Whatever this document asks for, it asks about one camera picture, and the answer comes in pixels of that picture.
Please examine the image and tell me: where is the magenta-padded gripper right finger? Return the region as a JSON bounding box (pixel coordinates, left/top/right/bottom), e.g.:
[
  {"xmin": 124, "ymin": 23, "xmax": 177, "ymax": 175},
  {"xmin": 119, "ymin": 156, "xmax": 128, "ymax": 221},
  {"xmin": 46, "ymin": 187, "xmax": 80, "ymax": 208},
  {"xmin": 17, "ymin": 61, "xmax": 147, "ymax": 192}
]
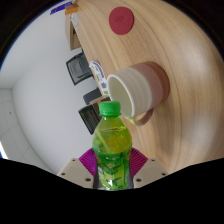
[{"xmin": 128, "ymin": 147, "xmax": 169, "ymax": 188}]

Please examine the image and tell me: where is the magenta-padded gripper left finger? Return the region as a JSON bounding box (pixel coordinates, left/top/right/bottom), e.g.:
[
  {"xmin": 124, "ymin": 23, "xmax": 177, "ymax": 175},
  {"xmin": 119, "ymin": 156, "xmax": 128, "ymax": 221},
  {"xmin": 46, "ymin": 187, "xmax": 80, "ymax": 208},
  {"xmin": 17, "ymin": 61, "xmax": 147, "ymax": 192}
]
[{"xmin": 56, "ymin": 147, "xmax": 100, "ymax": 190}]

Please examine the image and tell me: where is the green drink bottle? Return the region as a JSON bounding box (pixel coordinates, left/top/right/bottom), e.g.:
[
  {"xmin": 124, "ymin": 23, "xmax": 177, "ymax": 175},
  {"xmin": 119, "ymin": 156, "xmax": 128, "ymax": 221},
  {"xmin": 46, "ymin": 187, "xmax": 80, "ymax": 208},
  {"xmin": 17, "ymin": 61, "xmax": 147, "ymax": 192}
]
[{"xmin": 91, "ymin": 100, "xmax": 134, "ymax": 192}]

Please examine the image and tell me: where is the dark brown flat box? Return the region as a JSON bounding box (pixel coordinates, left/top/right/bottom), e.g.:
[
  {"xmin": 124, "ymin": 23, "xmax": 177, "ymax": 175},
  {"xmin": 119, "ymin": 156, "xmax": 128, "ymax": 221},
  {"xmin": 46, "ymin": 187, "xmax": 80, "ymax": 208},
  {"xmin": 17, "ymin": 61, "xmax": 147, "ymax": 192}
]
[{"xmin": 77, "ymin": 104, "xmax": 102, "ymax": 136}]

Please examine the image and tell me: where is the white and brown mug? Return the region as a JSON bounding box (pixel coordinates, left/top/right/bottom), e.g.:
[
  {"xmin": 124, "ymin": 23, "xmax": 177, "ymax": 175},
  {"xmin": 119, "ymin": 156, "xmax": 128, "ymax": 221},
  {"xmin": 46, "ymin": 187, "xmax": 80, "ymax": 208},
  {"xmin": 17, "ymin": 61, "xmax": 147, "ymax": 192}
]
[{"xmin": 106, "ymin": 60, "xmax": 171, "ymax": 127}]

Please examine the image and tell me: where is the white printed leaflet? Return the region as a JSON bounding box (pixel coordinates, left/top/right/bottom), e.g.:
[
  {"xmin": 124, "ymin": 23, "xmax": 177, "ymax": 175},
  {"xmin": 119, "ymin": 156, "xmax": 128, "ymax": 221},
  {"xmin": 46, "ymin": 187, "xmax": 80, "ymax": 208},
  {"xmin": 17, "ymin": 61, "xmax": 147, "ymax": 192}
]
[{"xmin": 88, "ymin": 60, "xmax": 111, "ymax": 97}]

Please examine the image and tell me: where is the grey mesh office chair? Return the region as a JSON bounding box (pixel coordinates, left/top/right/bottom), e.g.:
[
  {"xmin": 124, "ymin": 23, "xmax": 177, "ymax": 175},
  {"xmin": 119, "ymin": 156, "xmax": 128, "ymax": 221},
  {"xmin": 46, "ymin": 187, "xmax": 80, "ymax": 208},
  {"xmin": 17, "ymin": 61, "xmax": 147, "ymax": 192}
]
[{"xmin": 65, "ymin": 51, "xmax": 94, "ymax": 87}]

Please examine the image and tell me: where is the flat round red coaster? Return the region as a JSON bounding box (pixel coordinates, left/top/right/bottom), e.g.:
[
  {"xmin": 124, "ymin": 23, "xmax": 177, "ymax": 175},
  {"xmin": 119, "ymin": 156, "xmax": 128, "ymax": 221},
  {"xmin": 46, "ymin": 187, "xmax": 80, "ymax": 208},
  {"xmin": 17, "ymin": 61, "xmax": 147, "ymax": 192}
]
[{"xmin": 108, "ymin": 6, "xmax": 135, "ymax": 36}]

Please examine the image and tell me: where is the orange cardboard box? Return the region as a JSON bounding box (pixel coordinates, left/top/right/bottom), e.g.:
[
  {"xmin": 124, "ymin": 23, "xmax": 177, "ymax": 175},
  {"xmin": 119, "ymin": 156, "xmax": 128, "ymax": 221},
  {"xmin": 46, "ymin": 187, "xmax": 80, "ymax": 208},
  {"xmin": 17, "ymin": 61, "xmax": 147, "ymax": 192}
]
[{"xmin": 64, "ymin": 3, "xmax": 80, "ymax": 16}]

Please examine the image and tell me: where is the tall purple box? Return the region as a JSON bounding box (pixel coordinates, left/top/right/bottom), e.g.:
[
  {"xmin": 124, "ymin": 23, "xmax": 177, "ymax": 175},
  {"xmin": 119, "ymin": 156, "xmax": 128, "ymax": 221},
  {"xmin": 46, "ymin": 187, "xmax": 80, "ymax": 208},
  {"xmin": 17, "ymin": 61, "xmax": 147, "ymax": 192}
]
[{"xmin": 49, "ymin": 1, "xmax": 74, "ymax": 16}]

